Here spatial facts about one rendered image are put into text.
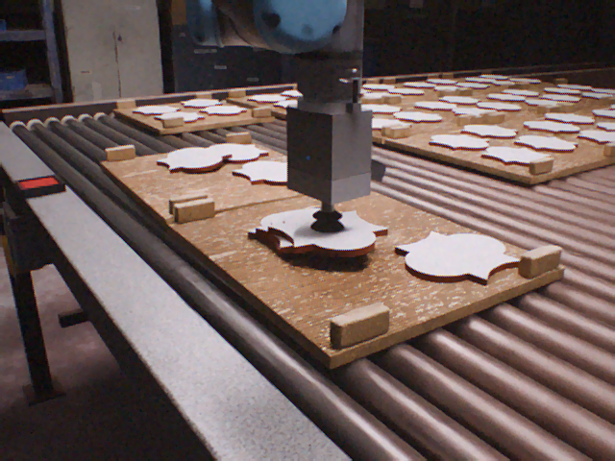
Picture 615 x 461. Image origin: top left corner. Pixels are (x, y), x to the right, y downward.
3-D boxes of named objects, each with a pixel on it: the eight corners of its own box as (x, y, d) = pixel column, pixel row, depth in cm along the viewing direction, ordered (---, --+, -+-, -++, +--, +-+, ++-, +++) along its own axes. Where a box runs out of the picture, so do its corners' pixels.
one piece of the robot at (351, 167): (408, 74, 67) (401, 206, 73) (356, 68, 74) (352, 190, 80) (332, 82, 60) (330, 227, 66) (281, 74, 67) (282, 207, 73)
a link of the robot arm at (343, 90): (332, 55, 70) (380, 59, 64) (332, 92, 72) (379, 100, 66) (282, 58, 66) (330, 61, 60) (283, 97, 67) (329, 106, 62)
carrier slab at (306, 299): (330, 371, 52) (330, 355, 51) (167, 232, 84) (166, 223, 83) (564, 278, 69) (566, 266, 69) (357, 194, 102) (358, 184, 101)
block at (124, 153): (108, 162, 116) (106, 149, 115) (105, 160, 118) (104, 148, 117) (135, 158, 119) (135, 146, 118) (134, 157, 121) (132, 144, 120)
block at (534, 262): (528, 280, 65) (532, 258, 64) (515, 275, 67) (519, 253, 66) (560, 268, 68) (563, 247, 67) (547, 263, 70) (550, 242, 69)
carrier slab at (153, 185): (166, 229, 85) (165, 219, 85) (100, 169, 118) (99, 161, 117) (356, 192, 102) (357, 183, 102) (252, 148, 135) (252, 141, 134)
